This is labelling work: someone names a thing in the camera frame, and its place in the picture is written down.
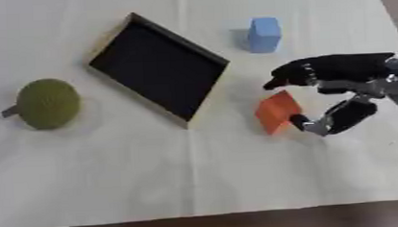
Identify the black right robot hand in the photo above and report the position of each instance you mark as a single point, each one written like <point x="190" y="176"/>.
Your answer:
<point x="341" y="68"/>

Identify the orange block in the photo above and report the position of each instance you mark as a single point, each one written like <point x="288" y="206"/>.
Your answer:
<point x="276" y="111"/>

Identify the cardboard box with black inside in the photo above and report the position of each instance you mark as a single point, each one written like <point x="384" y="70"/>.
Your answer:
<point x="161" y="67"/>

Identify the light blue block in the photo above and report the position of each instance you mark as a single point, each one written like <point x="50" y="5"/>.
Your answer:
<point x="264" y="35"/>

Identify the green toy fruit with stem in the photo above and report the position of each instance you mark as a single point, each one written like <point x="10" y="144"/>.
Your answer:
<point x="46" y="103"/>

